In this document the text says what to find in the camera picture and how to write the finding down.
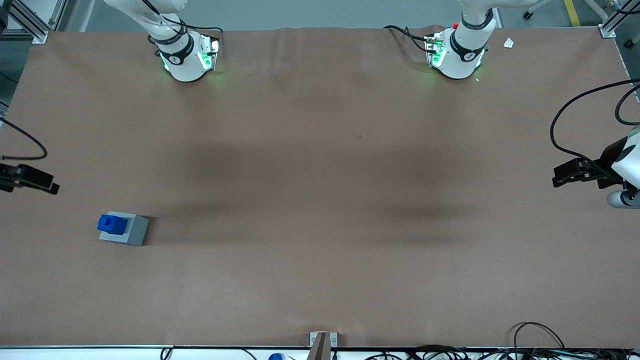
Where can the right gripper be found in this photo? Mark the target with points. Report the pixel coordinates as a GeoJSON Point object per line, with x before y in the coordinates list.
{"type": "Point", "coordinates": [6, 176]}

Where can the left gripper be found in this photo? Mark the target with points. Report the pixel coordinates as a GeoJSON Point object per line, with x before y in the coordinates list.
{"type": "Point", "coordinates": [604, 164]}

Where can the blue plastic part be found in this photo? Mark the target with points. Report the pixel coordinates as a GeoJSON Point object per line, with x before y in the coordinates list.
{"type": "Point", "coordinates": [112, 224]}

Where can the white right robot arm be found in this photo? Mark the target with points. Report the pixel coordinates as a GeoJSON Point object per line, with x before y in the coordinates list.
{"type": "Point", "coordinates": [181, 60]}

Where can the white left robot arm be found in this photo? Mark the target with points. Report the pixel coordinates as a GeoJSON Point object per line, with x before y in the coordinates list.
{"type": "Point", "coordinates": [460, 57]}

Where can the gray square base block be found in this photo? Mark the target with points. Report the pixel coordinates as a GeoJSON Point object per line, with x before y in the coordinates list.
{"type": "Point", "coordinates": [137, 231]}

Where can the white paper scrap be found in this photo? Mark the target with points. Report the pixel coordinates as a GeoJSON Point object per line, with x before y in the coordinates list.
{"type": "Point", "coordinates": [508, 43]}

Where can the chair leg with caster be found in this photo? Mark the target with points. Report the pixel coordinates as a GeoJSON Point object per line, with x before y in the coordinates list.
{"type": "Point", "coordinates": [528, 15]}

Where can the blue round cap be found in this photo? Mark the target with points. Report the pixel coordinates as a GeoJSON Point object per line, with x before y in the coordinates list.
{"type": "Point", "coordinates": [276, 357]}

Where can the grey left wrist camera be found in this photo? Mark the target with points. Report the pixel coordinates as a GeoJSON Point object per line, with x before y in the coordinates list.
{"type": "Point", "coordinates": [622, 199]}

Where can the aluminium frame post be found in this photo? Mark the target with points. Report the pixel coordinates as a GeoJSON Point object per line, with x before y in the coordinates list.
{"type": "Point", "coordinates": [612, 22]}
{"type": "Point", "coordinates": [39, 34]}

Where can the grey metal bracket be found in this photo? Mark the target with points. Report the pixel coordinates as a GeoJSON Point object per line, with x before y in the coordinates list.
{"type": "Point", "coordinates": [314, 337]}

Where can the brown camera post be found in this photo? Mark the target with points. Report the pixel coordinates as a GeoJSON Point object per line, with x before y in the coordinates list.
{"type": "Point", "coordinates": [320, 347]}

